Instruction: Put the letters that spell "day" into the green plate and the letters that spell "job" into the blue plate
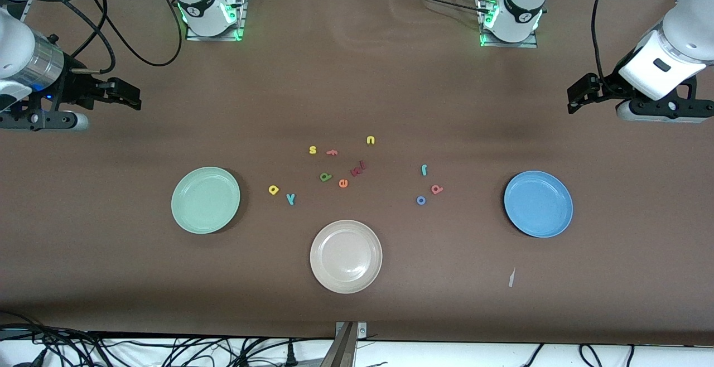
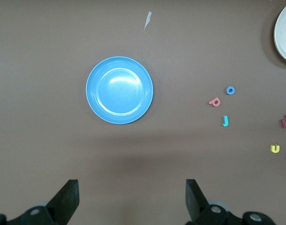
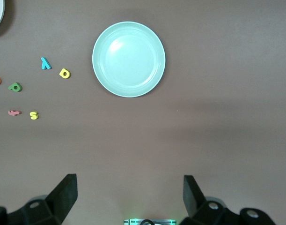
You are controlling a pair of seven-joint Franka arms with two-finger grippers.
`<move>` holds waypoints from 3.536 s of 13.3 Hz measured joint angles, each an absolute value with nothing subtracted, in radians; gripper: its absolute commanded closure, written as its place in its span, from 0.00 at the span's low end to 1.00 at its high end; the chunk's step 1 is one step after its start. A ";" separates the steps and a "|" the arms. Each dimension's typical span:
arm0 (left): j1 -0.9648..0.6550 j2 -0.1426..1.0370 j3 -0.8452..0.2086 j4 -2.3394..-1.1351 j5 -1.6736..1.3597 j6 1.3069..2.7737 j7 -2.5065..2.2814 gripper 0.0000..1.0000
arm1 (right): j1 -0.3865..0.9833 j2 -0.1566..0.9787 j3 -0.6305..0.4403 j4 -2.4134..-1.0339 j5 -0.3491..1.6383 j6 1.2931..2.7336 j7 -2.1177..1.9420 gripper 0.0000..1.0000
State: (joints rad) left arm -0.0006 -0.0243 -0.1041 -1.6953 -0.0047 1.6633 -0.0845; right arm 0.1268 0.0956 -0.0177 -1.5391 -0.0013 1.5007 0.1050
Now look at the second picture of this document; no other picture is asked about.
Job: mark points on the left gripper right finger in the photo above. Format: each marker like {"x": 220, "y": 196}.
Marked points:
{"x": 196, "y": 201}

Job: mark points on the yellow foam letter u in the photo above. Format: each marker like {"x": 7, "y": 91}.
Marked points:
{"x": 275, "y": 151}

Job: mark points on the beige plastic plate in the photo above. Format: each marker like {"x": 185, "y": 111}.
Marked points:
{"x": 285, "y": 35}

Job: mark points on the white tape scrap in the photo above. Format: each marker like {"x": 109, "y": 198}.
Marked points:
{"x": 147, "y": 21}

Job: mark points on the teal foam letter j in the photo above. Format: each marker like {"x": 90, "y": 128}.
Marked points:
{"x": 225, "y": 120}

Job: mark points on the blue plastic plate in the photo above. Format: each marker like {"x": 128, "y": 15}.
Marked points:
{"x": 119, "y": 90}

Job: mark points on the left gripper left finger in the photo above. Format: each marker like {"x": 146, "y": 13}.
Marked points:
{"x": 63, "y": 201}

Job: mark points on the pink foam letter p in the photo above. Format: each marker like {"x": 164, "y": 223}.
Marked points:
{"x": 212, "y": 102}

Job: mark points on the brown table cover mat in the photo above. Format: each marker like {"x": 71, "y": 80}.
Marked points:
{"x": 39, "y": 93}

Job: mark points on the blue foam letter o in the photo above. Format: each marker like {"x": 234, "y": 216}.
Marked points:
{"x": 227, "y": 91}

